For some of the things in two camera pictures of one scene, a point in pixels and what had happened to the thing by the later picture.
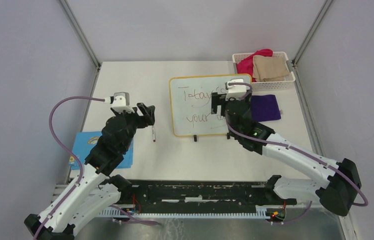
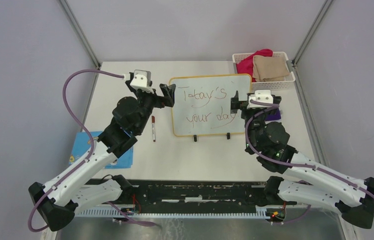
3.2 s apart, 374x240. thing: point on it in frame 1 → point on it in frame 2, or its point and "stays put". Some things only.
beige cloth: (269, 68) stays put
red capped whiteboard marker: (154, 133) stays put
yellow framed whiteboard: (190, 104) stays put
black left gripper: (148, 111) → (168, 92)
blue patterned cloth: (84, 142) stays put
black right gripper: (216, 100) → (242, 105)
